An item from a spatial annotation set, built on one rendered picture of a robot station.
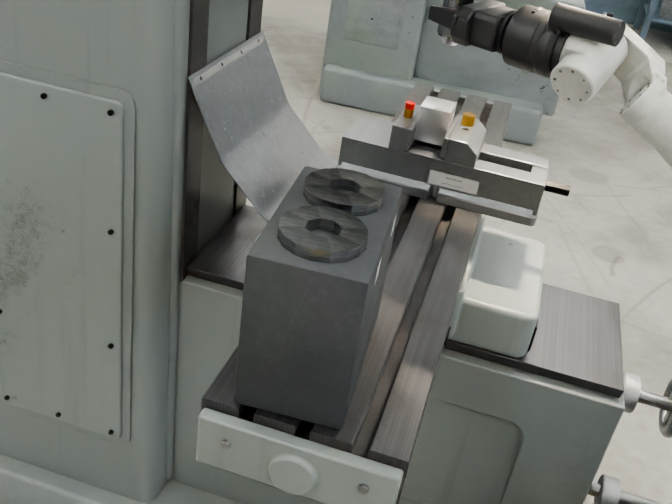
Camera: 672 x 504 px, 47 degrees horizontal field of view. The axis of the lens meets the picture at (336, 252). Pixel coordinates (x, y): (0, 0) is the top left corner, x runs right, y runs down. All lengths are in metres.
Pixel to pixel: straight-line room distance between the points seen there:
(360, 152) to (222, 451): 0.64
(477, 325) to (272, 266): 0.63
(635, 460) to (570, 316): 0.99
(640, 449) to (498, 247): 1.15
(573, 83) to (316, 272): 0.53
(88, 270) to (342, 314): 0.76
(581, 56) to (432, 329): 0.41
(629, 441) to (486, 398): 1.15
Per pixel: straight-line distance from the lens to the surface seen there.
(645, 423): 2.57
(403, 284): 1.07
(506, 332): 1.30
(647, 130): 1.14
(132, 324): 1.45
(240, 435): 0.84
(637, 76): 1.18
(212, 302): 1.42
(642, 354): 2.86
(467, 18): 1.18
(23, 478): 1.80
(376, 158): 1.32
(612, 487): 1.47
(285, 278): 0.73
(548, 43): 1.14
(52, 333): 1.55
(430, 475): 1.52
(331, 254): 0.73
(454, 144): 1.28
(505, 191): 1.30
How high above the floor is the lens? 1.51
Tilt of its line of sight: 31 degrees down
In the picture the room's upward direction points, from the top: 9 degrees clockwise
